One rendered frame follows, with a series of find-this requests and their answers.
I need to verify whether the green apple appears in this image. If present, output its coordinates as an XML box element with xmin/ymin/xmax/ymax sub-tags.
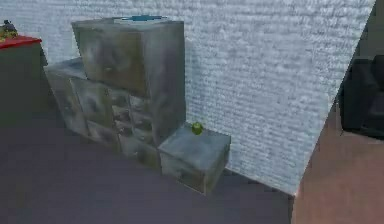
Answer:
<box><xmin>191</xmin><ymin>121</ymin><xmax>204</xmax><ymax>136</ymax></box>

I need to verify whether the grey stepped cabinet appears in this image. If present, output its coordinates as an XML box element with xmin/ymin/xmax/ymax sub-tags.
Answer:
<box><xmin>44</xmin><ymin>17</ymin><xmax>232</xmax><ymax>197</ymax></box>

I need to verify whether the blue and white plate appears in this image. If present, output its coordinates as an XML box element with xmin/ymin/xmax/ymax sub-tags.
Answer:
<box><xmin>113</xmin><ymin>14</ymin><xmax>169</xmax><ymax>25</ymax></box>

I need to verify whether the black sofa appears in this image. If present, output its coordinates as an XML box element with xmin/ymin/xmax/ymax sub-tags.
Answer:
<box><xmin>337</xmin><ymin>54</ymin><xmax>384</xmax><ymax>140</ymax></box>

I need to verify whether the red topped dark cabinet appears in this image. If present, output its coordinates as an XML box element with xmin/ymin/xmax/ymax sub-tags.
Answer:
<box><xmin>0</xmin><ymin>35</ymin><xmax>59</xmax><ymax>126</ymax></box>

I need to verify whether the small dark yellow ornament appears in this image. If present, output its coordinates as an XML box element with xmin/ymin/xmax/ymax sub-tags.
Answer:
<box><xmin>0</xmin><ymin>19</ymin><xmax>19</xmax><ymax>42</ymax></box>

